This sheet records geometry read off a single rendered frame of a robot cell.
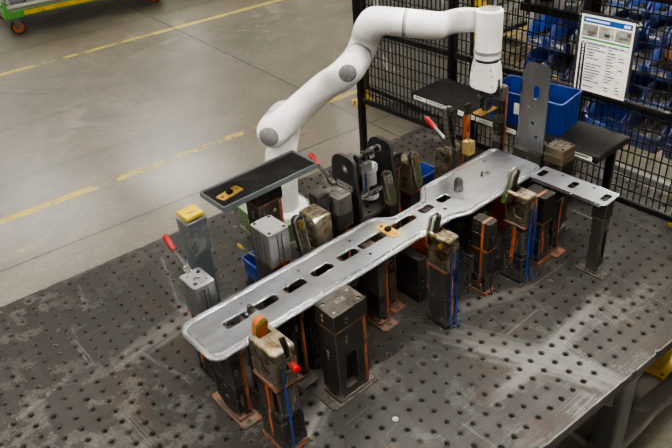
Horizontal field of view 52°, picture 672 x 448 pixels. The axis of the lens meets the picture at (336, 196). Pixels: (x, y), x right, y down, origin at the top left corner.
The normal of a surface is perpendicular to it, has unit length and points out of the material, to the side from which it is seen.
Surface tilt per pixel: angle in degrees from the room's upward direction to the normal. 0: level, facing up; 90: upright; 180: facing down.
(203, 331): 0
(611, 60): 90
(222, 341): 0
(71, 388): 0
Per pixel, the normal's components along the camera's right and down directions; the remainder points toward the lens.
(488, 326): -0.07, -0.85
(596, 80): -0.75, 0.39
